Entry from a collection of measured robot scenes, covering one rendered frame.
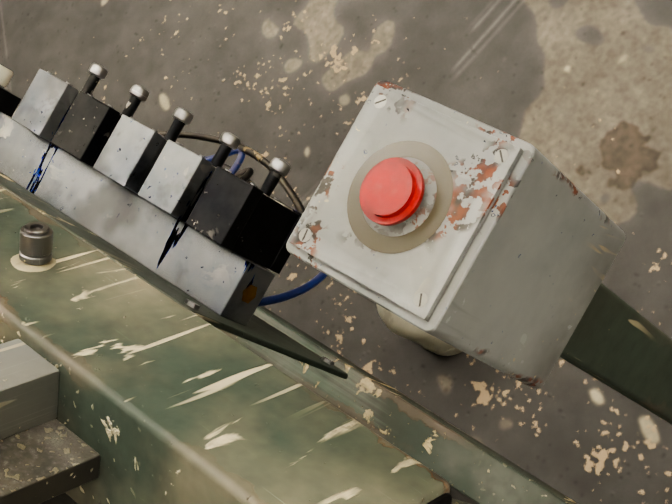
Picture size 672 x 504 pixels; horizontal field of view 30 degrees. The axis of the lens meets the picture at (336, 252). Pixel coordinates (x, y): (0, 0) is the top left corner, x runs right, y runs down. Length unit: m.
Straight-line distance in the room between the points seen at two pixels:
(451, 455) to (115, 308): 0.67
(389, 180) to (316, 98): 1.28
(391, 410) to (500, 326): 0.81
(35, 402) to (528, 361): 0.33
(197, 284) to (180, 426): 0.24
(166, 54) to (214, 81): 0.13
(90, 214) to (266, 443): 0.39
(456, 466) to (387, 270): 0.81
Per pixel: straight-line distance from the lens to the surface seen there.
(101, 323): 0.91
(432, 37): 1.92
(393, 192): 0.70
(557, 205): 0.75
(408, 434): 1.53
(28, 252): 0.97
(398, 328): 1.61
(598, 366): 0.98
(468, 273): 0.69
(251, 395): 0.85
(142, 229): 1.08
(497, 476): 1.48
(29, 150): 1.21
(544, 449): 1.65
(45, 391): 0.88
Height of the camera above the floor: 1.53
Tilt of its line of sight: 55 degrees down
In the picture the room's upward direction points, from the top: 61 degrees counter-clockwise
